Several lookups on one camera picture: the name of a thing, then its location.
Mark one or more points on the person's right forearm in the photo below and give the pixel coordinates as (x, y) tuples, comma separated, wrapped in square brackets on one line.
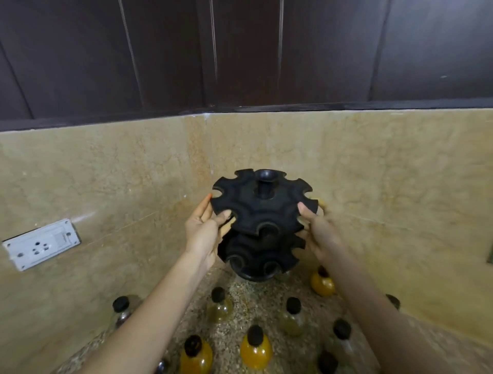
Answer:
[(377, 323)]

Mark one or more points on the yellow filled jar black cap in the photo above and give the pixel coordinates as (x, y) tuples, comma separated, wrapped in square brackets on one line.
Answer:
[(256, 352), (195, 360), (322, 286)]

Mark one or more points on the person's left forearm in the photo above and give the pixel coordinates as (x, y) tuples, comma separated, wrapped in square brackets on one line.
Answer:
[(154, 312)]

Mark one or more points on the person's right thumb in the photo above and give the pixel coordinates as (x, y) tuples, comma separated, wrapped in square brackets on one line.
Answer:
[(307, 214)]

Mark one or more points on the dark brown wooden cabinet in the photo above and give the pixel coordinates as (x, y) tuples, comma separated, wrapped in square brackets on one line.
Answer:
[(246, 50)]

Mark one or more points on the person's left hand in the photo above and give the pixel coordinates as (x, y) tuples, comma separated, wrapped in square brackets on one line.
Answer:
[(199, 235)]

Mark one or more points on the person's right hand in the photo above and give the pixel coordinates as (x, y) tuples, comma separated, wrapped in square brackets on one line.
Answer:
[(323, 237)]

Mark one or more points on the black round spice jar rack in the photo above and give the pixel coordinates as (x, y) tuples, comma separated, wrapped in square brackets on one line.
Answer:
[(250, 208)]

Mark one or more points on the pale filled jar black cap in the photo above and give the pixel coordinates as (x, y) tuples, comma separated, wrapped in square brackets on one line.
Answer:
[(292, 318), (219, 308)]

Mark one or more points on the white wall socket plate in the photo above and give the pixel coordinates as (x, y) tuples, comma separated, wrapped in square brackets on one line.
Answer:
[(40, 244)]

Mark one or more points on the person's left thumb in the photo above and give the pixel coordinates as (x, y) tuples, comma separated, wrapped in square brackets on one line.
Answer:
[(222, 218)]

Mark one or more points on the clear jar black cap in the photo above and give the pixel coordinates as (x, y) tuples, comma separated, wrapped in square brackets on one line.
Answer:
[(121, 305), (327, 363), (342, 330), (393, 301)]

